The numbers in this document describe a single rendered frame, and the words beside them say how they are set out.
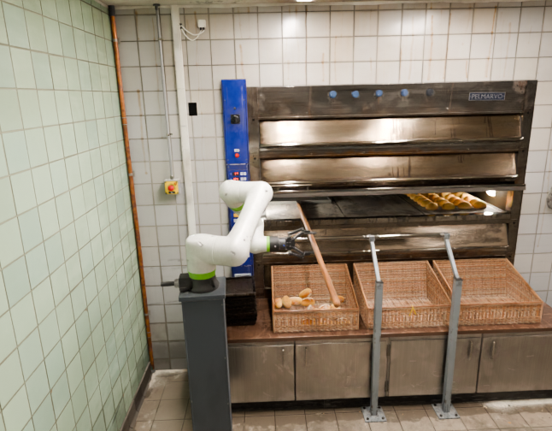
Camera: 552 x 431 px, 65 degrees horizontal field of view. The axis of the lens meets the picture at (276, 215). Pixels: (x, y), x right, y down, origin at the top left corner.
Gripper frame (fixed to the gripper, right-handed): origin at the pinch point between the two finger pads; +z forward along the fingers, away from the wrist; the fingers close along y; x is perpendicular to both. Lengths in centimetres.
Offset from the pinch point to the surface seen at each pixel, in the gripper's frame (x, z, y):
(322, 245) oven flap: -54, 12, 21
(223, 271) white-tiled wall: -54, -60, 39
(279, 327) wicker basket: -5, -21, 58
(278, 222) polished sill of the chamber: -54, -19, 3
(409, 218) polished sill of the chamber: -54, 75, 3
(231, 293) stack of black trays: -15, -51, 38
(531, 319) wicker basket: -5, 142, 59
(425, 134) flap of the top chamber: -54, 82, -57
